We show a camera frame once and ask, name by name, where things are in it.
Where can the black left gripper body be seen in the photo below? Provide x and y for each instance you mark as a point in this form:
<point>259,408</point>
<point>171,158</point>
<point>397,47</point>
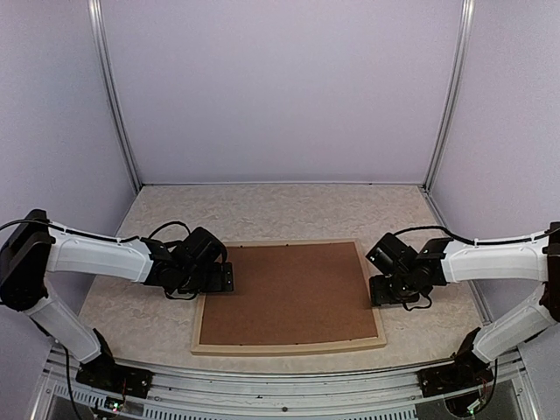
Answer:
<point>196,282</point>

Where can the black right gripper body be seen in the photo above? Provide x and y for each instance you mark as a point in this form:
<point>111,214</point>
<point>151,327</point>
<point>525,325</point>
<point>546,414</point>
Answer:
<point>401,290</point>

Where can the light wooden picture frame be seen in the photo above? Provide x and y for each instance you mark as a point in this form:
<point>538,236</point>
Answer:
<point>289,347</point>

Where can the brown hardboard backing panel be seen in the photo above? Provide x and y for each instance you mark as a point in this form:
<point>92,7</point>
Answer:
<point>289,297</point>

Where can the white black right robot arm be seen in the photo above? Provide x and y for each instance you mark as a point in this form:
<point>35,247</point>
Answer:
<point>532,259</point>

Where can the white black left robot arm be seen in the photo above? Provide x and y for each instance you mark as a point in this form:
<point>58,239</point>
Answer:
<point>39,251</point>

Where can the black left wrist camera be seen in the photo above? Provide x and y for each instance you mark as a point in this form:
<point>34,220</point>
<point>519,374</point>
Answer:
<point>199,249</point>

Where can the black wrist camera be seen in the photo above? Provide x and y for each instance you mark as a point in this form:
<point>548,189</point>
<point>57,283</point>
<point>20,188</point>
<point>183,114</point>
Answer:
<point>390,255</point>
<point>199,249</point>

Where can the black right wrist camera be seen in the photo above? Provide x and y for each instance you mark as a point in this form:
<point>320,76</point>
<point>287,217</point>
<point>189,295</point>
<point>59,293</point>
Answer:
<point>390,255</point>

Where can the aluminium front rail base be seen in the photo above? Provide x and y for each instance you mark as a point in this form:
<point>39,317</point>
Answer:
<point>187,393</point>

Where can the aluminium enclosure post right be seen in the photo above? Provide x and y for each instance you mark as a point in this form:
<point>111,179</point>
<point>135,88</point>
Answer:
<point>452,95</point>

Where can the aluminium enclosure post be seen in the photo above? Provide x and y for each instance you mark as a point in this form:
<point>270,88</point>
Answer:
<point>452,95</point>
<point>102,49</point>

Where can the aluminium enclosure post left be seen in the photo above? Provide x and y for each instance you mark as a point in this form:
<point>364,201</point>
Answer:
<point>102,49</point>

